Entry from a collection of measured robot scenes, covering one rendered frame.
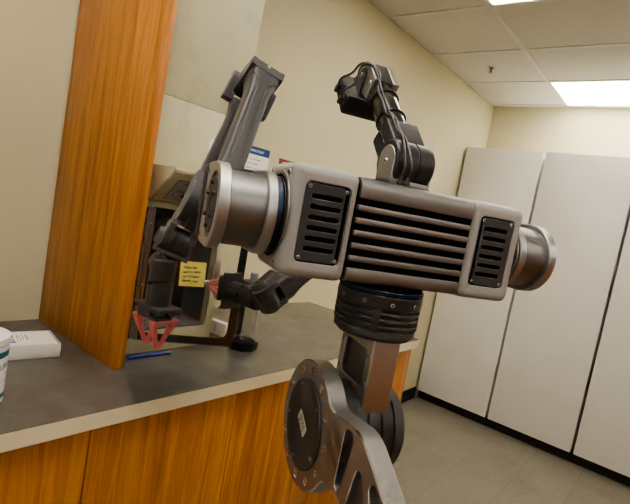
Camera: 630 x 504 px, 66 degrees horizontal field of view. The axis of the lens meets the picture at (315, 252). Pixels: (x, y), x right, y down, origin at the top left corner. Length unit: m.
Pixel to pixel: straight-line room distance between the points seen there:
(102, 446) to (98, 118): 0.91
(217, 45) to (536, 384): 3.31
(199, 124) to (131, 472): 0.99
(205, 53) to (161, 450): 1.13
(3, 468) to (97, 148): 0.86
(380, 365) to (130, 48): 1.12
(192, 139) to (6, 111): 0.56
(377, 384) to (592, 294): 3.25
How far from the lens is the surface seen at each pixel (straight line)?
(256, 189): 0.65
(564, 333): 3.99
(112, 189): 1.48
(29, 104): 1.80
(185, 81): 1.55
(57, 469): 1.29
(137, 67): 1.47
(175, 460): 1.48
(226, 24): 1.66
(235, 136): 0.96
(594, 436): 4.09
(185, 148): 1.54
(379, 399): 0.79
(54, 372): 1.43
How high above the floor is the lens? 1.47
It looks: 5 degrees down
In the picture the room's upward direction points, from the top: 10 degrees clockwise
